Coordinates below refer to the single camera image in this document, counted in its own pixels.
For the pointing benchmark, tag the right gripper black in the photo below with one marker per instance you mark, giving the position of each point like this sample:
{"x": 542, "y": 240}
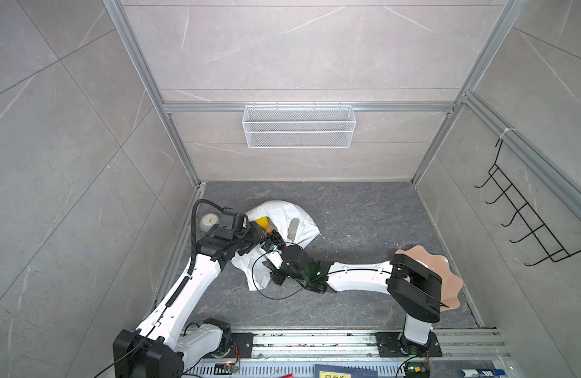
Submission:
{"x": 277, "y": 279}

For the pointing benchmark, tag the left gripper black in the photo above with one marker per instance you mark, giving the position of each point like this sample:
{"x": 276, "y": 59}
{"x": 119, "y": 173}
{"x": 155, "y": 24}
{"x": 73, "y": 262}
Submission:
{"x": 257, "y": 232}

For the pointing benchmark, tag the yellow fake lemon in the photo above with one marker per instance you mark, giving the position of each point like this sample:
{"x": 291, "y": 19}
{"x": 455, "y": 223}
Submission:
{"x": 264, "y": 222}

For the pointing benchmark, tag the white plastic bag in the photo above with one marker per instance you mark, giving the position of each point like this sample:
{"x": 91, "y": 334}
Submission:
{"x": 291, "y": 221}

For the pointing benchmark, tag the pink scalloped plate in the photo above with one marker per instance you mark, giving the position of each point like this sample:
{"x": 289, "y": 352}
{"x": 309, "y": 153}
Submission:
{"x": 451, "y": 283}

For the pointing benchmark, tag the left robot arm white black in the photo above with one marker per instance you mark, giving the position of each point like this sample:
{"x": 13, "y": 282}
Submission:
{"x": 161, "y": 346}

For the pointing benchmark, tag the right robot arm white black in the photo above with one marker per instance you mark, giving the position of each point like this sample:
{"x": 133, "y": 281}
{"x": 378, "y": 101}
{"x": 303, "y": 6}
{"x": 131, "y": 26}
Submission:
{"x": 415, "y": 287}

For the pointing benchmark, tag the small white round clock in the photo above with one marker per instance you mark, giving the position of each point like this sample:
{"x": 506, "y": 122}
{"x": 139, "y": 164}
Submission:
{"x": 208, "y": 221}

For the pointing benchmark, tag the blue yellow box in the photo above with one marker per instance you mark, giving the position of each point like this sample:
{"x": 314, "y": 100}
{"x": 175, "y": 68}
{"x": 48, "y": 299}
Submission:
{"x": 331, "y": 371}

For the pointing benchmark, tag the green circuit board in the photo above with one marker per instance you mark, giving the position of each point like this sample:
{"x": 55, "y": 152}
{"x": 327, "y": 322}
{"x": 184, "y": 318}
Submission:
{"x": 416, "y": 370}

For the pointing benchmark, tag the blue marker pen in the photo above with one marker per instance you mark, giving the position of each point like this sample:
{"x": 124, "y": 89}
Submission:
{"x": 482, "y": 373}

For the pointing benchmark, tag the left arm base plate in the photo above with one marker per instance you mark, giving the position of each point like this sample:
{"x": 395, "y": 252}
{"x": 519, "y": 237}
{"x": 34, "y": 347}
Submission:
{"x": 237, "y": 344}

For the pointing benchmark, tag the white wire mesh basket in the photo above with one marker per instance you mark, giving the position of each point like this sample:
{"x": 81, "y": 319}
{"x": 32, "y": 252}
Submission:
{"x": 270, "y": 127}

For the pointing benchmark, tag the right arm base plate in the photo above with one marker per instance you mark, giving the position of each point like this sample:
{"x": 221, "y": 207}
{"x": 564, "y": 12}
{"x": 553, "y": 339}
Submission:
{"x": 396, "y": 345}

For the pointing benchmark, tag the black wire hook rack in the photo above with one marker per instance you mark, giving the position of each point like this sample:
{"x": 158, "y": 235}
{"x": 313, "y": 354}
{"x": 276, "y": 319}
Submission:
{"x": 523, "y": 210}

